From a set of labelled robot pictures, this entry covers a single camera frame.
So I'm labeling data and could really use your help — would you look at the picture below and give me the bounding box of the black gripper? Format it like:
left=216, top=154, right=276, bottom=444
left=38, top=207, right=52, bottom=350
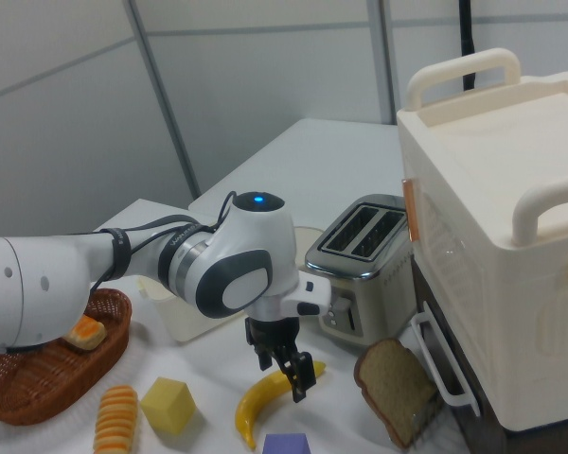
left=243, top=315, right=319, bottom=404

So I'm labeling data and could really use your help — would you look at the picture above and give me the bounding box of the yellow banana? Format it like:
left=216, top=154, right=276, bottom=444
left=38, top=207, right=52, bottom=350
left=235, top=359, right=327, bottom=451

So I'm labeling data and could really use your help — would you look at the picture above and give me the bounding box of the white rectangular plastic container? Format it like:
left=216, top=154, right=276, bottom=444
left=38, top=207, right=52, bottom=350
left=136, top=276, right=247, bottom=344

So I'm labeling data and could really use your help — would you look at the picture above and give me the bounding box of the purple foam cube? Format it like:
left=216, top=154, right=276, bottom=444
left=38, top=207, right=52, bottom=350
left=262, top=432, right=312, bottom=454

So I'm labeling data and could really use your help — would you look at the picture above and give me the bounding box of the brown bread slice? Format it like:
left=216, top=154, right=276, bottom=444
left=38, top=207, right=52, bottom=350
left=353, top=337, right=437, bottom=449

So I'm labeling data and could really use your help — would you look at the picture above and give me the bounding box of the chrome and cream toaster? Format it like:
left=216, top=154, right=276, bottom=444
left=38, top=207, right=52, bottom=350
left=304, top=193, right=417, bottom=351

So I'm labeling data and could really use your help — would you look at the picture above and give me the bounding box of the yellow foam cube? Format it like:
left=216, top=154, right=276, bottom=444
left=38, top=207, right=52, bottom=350
left=139, top=376, right=196, bottom=436

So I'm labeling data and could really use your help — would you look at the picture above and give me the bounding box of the long orange striped bread roll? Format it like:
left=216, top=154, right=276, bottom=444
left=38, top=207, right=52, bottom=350
left=92, top=384, right=139, bottom=454

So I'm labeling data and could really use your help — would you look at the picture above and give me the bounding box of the copper strip on bread box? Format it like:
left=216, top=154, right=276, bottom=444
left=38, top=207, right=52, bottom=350
left=400, top=178, right=421, bottom=243

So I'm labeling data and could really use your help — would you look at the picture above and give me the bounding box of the short orange striped bun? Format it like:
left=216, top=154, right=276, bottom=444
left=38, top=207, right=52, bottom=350
left=64, top=315, right=108, bottom=352

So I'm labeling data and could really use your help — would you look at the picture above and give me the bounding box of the brown wicker basket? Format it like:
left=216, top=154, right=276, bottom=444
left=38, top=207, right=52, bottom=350
left=0, top=288, right=133, bottom=427

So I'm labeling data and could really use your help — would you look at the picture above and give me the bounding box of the black background pole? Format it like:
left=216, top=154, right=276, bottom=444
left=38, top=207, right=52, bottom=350
left=456, top=0, right=479, bottom=92

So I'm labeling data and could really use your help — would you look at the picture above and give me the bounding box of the white cabinet handle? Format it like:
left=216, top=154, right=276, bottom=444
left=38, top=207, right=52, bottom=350
left=409, top=313, right=482, bottom=418

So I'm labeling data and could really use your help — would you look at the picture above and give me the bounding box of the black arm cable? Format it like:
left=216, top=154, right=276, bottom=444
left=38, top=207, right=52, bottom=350
left=88, top=190, right=239, bottom=295

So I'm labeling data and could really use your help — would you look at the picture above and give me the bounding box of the cream bread box with handles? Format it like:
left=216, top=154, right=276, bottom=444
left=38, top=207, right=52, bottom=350
left=396, top=46, right=568, bottom=434

